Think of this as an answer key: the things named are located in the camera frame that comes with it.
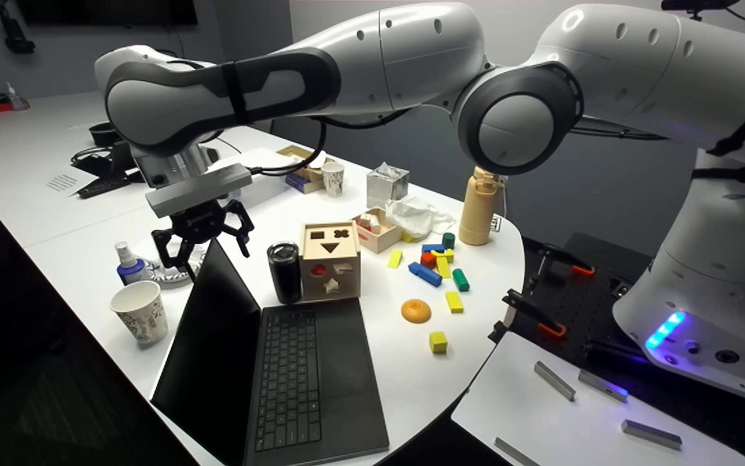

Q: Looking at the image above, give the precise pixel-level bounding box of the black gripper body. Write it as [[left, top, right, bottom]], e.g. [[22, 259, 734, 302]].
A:
[[170, 196, 243, 249]]

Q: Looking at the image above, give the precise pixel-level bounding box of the black laptop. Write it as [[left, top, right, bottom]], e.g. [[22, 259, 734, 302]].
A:
[[150, 239, 392, 466]]

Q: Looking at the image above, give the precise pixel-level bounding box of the crumpled clear plastic wrap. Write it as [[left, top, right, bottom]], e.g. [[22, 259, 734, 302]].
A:
[[146, 257, 195, 290]]

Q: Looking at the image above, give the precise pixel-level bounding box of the white plastic storage box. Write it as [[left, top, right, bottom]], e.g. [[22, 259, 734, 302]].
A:
[[245, 167, 295, 211]]

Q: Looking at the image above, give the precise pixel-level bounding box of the small blue sanitizer bottle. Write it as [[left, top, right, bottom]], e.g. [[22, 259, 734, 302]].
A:
[[112, 241, 148, 288]]

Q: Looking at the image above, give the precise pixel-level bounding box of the black tumbler cup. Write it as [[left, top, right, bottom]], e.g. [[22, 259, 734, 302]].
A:
[[265, 241, 302, 305]]

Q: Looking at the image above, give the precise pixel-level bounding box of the patterned paper cup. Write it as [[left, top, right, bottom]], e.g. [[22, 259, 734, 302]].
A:
[[110, 279, 170, 349]]

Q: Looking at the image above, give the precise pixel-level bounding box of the small cardboard box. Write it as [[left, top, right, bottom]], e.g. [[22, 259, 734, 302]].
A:
[[282, 142, 326, 196]]

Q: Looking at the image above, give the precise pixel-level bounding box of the wooden shape sorter box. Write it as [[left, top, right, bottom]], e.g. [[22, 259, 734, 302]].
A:
[[297, 219, 362, 305]]

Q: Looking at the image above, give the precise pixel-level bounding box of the black tablet stand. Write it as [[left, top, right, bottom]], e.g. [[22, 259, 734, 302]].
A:
[[70, 140, 148, 202]]

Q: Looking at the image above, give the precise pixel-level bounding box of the small white cup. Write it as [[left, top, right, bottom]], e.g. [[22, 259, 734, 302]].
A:
[[319, 157, 348, 199]]

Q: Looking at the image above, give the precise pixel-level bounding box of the black oval device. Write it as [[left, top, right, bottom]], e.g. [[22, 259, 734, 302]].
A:
[[86, 120, 121, 151]]

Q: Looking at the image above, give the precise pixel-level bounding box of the small open wooden box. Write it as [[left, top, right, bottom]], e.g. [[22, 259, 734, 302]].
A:
[[350, 206, 406, 257]]

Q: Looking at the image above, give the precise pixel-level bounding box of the white cube box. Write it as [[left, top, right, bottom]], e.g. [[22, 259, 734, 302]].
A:
[[362, 160, 411, 210]]

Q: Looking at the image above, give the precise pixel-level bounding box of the white plastic bag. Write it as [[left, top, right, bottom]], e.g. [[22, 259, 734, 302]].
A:
[[388, 193, 445, 243]]

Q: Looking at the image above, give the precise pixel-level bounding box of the long blue block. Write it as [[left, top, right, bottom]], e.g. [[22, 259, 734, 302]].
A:
[[406, 261, 442, 290]]

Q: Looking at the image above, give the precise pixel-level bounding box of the orange dome toy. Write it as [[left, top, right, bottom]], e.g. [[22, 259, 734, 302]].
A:
[[399, 297, 434, 329]]

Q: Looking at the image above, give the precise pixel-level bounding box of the tan bottle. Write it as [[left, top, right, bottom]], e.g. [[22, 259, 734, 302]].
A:
[[455, 166, 507, 249]]

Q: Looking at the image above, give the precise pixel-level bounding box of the grey metal bar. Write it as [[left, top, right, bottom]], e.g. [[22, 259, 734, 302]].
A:
[[493, 434, 540, 466], [577, 367, 632, 407], [531, 358, 580, 403], [619, 417, 685, 452]]

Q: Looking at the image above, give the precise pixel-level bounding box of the white board panel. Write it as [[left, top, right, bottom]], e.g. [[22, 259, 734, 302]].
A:
[[450, 329, 745, 466]]

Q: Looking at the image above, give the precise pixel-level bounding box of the black wall screen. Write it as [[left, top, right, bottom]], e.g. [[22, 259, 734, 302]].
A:
[[8, 0, 199, 29]]

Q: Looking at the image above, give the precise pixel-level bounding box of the black clamp orange handle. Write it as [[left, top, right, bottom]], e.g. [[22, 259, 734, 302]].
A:
[[487, 288, 571, 346], [526, 241, 601, 290]]

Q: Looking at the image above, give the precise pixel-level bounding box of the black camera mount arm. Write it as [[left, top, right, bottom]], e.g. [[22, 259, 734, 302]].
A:
[[658, 0, 745, 42]]

